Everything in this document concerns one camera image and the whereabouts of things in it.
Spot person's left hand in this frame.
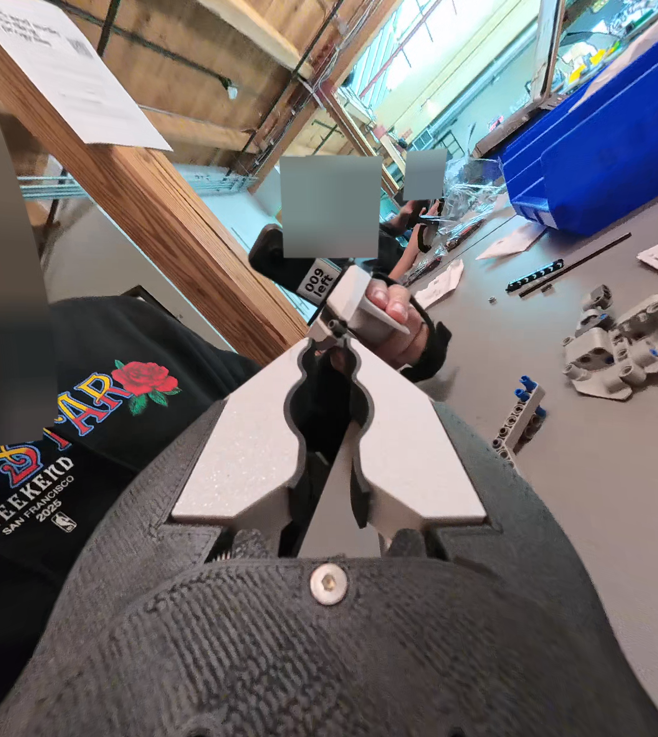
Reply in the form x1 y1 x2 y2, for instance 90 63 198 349
358 276 439 383

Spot clear plastic bags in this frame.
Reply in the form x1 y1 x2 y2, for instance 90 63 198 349
421 157 506 238

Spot wooden post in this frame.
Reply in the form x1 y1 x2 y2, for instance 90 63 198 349
0 0 314 365

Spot black holed toy beam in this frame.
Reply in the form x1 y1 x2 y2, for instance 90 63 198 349
504 260 565 292

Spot grey laptop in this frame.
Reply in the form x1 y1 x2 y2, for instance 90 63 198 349
472 0 569 157

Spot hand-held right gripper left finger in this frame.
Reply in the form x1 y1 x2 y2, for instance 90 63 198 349
170 337 314 533

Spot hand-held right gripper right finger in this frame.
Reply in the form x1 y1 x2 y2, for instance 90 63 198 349
349 345 490 556

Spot blue storage bin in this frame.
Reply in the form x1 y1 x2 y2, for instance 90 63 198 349
499 14 658 222
539 98 658 237

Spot white paper notice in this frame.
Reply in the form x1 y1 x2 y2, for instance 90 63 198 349
0 0 174 152

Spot black printed sweatshirt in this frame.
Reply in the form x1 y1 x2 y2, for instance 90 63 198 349
0 296 262 709

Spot large grey toy brick assembly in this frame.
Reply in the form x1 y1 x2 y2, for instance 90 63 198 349
562 285 658 402

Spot small grey toy brick assembly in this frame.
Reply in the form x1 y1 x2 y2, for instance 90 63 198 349
322 318 354 350

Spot white paper packet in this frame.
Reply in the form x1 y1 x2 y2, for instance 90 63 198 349
415 259 465 309

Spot long black toy axle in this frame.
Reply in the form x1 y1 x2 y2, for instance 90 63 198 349
518 232 633 298

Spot grey desk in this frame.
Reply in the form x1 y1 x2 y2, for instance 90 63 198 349
404 173 658 737

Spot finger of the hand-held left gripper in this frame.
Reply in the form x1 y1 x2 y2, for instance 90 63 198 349
309 265 375 346

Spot grey beam with blue pins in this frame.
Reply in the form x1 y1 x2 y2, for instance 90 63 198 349
491 375 549 461

